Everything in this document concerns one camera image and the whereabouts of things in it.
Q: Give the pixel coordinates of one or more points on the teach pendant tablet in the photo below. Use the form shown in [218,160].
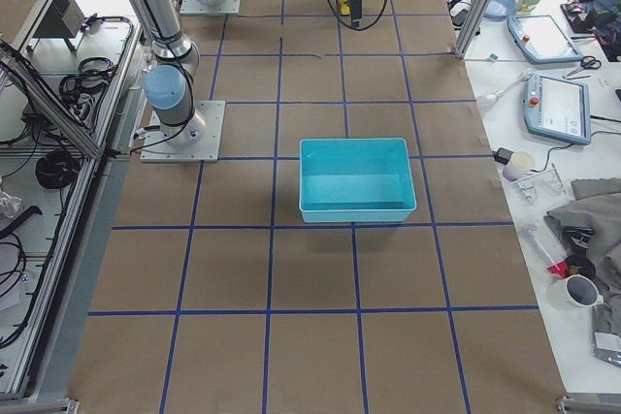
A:
[542,40]
[557,109]

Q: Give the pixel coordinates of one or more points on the white mug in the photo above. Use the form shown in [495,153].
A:
[575,291]

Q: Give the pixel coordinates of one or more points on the light blue plate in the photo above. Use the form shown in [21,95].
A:
[499,10]

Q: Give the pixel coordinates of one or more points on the lower teach pendant tablet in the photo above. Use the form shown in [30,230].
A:
[557,109]

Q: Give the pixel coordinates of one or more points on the scissors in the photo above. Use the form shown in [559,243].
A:
[588,62]

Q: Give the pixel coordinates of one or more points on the brown paper table cover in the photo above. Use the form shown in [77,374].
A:
[350,251]

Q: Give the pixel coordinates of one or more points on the grey cloth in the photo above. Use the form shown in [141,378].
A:
[596,206]

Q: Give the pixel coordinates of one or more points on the upper teach pendant tablet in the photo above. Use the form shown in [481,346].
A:
[542,40]

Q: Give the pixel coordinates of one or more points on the yellow toy beetle car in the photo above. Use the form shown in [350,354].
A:
[344,7]

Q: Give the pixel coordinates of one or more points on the paper cup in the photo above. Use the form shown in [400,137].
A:
[518,165]

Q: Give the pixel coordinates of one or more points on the teal plastic storage bin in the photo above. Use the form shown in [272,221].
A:
[355,180]

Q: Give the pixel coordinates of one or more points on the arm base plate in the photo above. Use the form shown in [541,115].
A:
[210,7]
[198,141]

